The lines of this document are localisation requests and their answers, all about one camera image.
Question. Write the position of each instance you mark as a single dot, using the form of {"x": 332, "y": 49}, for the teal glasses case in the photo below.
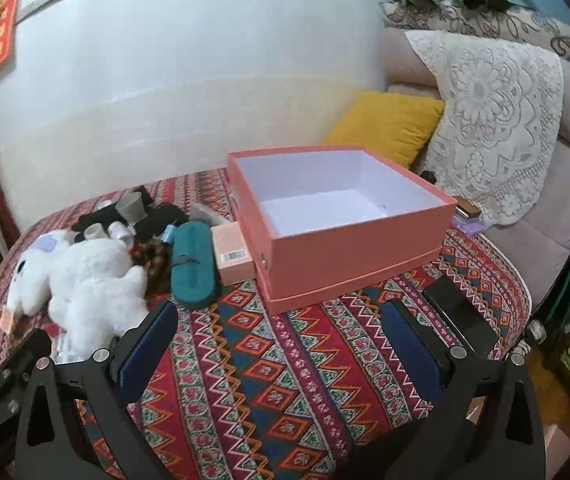
{"x": 192, "y": 265}

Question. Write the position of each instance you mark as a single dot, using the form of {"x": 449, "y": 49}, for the small pink carton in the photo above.
{"x": 232, "y": 255}

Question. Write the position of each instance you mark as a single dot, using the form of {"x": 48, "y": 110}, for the red patterned blanket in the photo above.
{"x": 275, "y": 375}

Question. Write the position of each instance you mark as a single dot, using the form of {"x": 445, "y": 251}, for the pink cardboard box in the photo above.
{"x": 365, "y": 240}

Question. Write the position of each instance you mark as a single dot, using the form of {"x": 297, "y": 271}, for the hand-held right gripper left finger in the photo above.
{"x": 150, "y": 345}

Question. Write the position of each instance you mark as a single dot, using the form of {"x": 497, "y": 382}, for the white pill bottle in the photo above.
{"x": 122, "y": 233}

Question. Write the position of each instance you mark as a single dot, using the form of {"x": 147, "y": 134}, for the purple perfume bottle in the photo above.
{"x": 469, "y": 217}

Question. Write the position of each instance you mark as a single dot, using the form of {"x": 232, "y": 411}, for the white lace cloth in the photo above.
{"x": 495, "y": 120}

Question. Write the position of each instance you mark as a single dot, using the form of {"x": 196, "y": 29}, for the white plush toy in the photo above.
{"x": 90, "y": 275}

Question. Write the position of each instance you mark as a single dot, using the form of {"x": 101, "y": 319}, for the floral pillow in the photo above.
{"x": 505, "y": 27}

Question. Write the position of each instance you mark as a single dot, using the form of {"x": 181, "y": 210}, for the black smartphone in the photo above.
{"x": 460, "y": 315}

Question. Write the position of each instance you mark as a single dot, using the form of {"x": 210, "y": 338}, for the yellow cushion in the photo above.
{"x": 385, "y": 125}

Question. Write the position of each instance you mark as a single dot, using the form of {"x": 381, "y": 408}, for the grey plastic cup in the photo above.
{"x": 130, "y": 207}

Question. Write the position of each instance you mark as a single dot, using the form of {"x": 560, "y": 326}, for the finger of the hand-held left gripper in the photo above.
{"x": 20, "y": 360}

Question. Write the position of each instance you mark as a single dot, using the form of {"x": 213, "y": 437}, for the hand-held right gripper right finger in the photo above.
{"x": 410, "y": 355}

